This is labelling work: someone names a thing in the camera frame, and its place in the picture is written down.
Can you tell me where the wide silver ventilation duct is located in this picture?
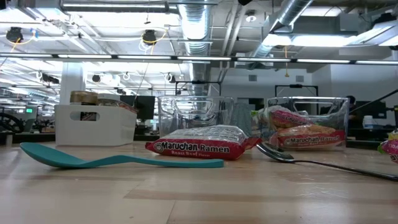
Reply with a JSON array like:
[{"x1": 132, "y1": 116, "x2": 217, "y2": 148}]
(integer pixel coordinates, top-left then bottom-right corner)
[{"x1": 177, "y1": 0, "x2": 213, "y2": 98}]

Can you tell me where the teal plastic spoon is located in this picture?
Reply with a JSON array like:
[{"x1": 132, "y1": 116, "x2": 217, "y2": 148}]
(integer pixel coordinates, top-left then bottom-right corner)
[{"x1": 19, "y1": 142, "x2": 224, "y2": 169}]

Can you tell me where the black aluminium table frame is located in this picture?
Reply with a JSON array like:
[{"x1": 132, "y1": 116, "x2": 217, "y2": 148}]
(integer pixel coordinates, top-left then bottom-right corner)
[{"x1": 0, "y1": 132, "x2": 398, "y2": 149}]

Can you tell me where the dark metal spoon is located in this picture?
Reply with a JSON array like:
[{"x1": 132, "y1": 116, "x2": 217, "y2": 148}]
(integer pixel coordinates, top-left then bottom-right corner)
[{"x1": 256, "y1": 142, "x2": 398, "y2": 182}]

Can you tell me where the black monitor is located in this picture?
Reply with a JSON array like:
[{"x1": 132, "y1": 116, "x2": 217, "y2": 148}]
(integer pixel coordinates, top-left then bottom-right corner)
[
  {"x1": 357, "y1": 100, "x2": 388, "y2": 119},
  {"x1": 119, "y1": 95, "x2": 156, "y2": 121}
]

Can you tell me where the white plastic bin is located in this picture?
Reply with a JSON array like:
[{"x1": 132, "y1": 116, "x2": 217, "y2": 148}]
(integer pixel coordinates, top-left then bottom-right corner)
[{"x1": 54, "y1": 104, "x2": 138, "y2": 147}]

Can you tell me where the person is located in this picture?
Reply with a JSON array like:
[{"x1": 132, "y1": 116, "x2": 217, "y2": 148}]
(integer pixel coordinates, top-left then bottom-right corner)
[{"x1": 345, "y1": 95, "x2": 358, "y2": 121}]

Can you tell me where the black overhead light bar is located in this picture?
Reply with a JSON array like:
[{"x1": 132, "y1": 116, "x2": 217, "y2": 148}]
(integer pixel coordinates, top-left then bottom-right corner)
[{"x1": 0, "y1": 52, "x2": 398, "y2": 66}]

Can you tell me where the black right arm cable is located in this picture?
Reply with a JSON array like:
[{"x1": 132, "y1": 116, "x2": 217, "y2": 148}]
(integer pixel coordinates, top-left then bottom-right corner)
[{"x1": 349, "y1": 89, "x2": 398, "y2": 113}]

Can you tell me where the white building column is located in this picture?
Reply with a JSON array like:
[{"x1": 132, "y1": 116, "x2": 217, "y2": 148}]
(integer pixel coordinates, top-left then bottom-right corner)
[{"x1": 58, "y1": 62, "x2": 86, "y2": 106}]

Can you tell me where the clear plastic container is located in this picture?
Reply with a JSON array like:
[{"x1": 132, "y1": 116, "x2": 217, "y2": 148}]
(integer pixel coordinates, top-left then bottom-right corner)
[
  {"x1": 157, "y1": 95, "x2": 235, "y2": 138},
  {"x1": 266, "y1": 96, "x2": 349, "y2": 152}
]

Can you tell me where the white background container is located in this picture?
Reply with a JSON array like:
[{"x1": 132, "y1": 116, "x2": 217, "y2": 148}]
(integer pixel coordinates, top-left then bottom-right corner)
[{"x1": 362, "y1": 114, "x2": 374, "y2": 129}]

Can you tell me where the black background rig frame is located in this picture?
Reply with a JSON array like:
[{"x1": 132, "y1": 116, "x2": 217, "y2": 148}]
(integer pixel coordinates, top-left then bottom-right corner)
[{"x1": 274, "y1": 83, "x2": 319, "y2": 99}]

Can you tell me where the long ceiling light panel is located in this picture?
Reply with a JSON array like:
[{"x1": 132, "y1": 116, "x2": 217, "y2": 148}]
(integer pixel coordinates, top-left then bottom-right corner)
[{"x1": 264, "y1": 33, "x2": 352, "y2": 48}]

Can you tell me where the yellow hanging cord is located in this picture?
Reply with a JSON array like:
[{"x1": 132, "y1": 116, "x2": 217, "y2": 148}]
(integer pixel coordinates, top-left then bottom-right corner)
[{"x1": 283, "y1": 45, "x2": 290, "y2": 78}]

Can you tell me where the red roast beef ramen packet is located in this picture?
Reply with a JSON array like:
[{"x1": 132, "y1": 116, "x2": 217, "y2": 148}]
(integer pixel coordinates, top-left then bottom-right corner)
[{"x1": 144, "y1": 124, "x2": 261, "y2": 161}]

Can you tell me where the grey ceiling pipe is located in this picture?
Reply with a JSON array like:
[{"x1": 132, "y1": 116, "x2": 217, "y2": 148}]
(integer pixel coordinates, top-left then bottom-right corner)
[{"x1": 58, "y1": 0, "x2": 180, "y2": 14}]

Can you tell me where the tan-lidded spice jar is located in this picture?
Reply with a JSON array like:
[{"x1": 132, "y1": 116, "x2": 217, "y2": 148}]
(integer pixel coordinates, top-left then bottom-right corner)
[{"x1": 69, "y1": 90, "x2": 99, "y2": 122}]

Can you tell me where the brown orange snack packet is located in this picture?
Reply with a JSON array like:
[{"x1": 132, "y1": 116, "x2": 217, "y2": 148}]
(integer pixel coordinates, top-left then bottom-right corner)
[{"x1": 118, "y1": 98, "x2": 139, "y2": 114}]

